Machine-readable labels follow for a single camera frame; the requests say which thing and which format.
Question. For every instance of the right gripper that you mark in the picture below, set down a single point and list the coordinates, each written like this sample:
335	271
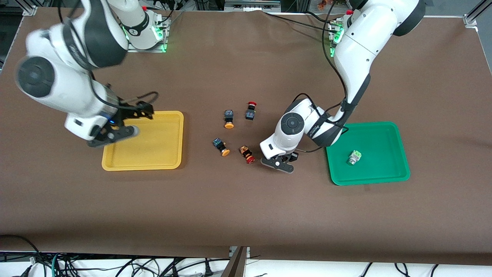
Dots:
128	113

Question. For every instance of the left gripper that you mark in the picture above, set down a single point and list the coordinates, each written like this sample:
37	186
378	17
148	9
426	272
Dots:
291	157

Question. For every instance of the green push button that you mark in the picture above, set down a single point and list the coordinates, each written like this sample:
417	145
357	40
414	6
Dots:
353	157

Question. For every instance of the yellow push button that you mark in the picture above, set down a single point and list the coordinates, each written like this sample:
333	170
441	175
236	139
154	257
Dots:
225	152
229	125

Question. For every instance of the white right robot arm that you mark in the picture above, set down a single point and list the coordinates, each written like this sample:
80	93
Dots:
50	77

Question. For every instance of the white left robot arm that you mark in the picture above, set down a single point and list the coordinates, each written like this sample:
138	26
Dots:
365	46

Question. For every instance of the red button orange base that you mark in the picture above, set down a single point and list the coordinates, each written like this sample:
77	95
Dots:
250	158

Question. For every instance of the yellow plastic tray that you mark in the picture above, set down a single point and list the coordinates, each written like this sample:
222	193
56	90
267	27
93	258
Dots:
153	154

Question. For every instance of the red button blue base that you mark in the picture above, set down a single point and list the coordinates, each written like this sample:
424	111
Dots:
250	114

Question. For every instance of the brown table mat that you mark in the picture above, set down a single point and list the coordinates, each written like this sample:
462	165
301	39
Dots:
246	211

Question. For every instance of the green plastic tray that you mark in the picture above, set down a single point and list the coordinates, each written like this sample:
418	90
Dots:
376	169

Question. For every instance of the aluminium corner profile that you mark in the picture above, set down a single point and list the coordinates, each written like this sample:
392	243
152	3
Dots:
474	15

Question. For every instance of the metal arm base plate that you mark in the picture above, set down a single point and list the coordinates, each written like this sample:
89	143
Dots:
146	50

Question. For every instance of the aluminium frame rail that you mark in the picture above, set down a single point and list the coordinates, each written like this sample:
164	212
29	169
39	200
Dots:
251	4

